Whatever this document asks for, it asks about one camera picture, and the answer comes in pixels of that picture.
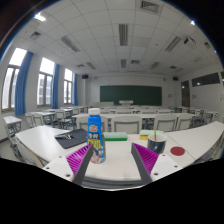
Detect dark door right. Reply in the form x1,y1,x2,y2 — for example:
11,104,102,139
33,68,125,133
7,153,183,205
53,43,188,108
181,81,190,107

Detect blue plastic drink bottle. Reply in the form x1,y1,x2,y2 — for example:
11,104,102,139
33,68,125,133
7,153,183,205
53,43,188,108
87,108,106,164

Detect blue curtain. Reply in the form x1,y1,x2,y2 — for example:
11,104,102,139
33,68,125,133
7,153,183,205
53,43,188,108
14,52,33,116
52,64,60,109

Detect white chair behind bottle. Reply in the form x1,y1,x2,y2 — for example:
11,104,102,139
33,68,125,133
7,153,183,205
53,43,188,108
76,115,108,132

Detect yellow green sponge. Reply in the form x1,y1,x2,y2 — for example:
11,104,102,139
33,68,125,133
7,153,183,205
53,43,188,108
139,130,164,140

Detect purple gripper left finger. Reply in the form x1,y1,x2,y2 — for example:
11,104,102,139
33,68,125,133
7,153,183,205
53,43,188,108
66,144,93,185

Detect blue curtain left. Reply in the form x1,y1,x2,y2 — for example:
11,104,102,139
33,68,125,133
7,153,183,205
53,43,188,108
14,52,33,116

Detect dark blue cup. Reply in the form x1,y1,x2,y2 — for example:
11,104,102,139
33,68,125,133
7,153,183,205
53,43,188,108
147,134,167,154

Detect green sponge block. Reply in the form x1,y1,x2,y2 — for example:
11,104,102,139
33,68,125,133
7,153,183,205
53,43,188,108
104,132,128,141

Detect white desk far left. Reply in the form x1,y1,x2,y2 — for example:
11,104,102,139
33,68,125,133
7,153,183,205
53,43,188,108
3,116,22,136

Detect keys on black pad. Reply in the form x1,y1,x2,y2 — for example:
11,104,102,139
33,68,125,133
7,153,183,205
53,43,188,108
55,133,75,140

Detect blue curtain middle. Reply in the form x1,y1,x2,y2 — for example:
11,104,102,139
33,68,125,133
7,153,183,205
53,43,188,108
52,64,60,109

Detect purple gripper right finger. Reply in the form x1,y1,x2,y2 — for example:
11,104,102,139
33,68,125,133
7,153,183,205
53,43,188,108
131,143,159,185

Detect white chair right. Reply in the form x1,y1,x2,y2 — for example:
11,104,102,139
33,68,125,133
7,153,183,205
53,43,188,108
154,114,177,132

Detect green chalkboard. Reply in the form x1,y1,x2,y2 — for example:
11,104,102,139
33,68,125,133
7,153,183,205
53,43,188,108
100,85,162,106

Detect white chair centre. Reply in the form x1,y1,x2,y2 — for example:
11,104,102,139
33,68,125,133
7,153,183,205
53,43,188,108
111,115,142,134

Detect teacher podium desk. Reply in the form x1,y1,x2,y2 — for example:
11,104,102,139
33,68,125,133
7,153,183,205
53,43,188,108
119,100,133,106

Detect wooden stick in cup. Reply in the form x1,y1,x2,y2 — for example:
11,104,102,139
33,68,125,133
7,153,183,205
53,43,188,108
153,126,156,141

